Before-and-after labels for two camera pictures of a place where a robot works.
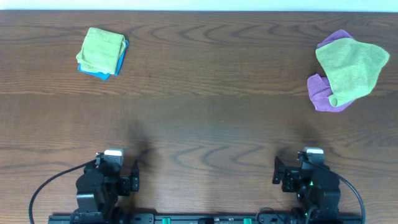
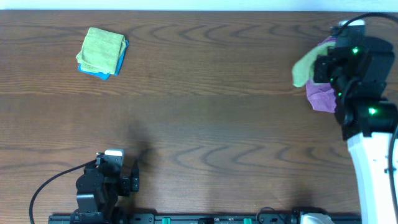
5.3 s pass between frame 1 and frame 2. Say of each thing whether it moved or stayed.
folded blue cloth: stayed
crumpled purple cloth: stayed
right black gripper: moved
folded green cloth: stayed
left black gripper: stayed
